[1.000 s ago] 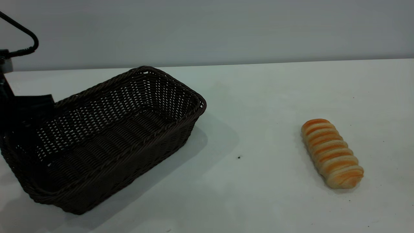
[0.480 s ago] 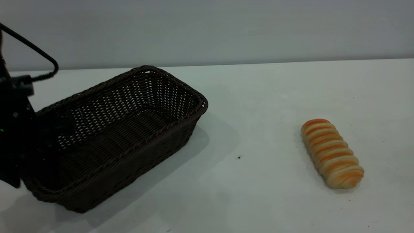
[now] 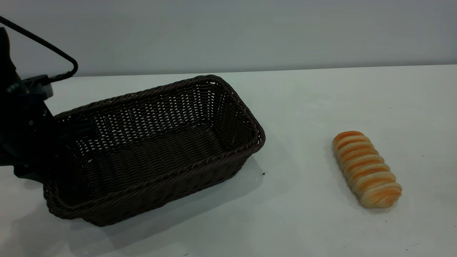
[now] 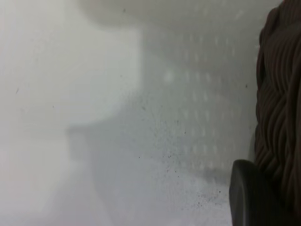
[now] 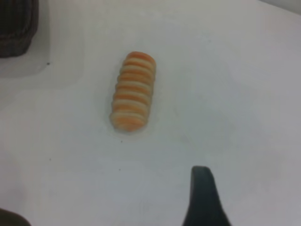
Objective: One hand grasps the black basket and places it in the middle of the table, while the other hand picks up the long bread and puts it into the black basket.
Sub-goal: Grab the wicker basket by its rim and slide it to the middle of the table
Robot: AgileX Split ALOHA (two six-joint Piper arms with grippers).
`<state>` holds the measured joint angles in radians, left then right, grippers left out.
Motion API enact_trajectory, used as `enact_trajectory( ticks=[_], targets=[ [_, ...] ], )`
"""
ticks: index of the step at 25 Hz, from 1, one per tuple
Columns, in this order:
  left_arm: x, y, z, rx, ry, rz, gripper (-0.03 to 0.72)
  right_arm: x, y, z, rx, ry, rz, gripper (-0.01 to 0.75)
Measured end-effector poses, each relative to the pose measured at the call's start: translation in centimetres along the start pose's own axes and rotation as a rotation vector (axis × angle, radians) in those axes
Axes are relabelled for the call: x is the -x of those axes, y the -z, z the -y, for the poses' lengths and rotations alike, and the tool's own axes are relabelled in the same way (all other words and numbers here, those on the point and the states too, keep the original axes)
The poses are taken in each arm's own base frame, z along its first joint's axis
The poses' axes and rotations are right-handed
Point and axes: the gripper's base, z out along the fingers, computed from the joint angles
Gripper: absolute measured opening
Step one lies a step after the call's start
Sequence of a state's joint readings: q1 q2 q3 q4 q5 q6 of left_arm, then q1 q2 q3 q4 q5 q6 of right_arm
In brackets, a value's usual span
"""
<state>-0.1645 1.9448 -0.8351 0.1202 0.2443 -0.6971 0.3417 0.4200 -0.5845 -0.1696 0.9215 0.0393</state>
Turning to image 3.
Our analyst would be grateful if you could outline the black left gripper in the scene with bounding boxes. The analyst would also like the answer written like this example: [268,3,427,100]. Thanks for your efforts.
[0,98,97,181]

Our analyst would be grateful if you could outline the dark brown wicker basket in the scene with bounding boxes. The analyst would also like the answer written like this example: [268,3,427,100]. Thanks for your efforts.
[43,75,266,227]

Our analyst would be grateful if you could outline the striped golden bread roll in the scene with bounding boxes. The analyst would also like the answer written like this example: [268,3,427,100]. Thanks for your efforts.
[332,131,402,209]

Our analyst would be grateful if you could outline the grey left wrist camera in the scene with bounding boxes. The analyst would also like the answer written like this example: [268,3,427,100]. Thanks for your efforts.
[6,74,54,103]

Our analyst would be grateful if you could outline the black camera cable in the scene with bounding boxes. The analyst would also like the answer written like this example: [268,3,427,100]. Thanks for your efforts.
[0,16,79,83]

